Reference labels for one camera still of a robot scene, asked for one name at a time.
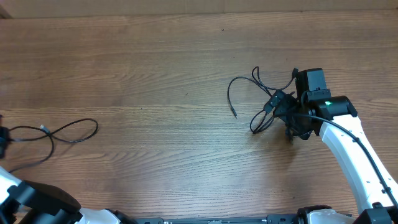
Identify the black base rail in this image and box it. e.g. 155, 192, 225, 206
130, 213, 354, 224

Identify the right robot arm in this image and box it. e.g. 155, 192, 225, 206
264, 68, 397, 223

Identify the black usb cable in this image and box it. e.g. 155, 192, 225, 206
226, 65, 300, 134

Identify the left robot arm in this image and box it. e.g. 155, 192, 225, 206
1, 118, 136, 224

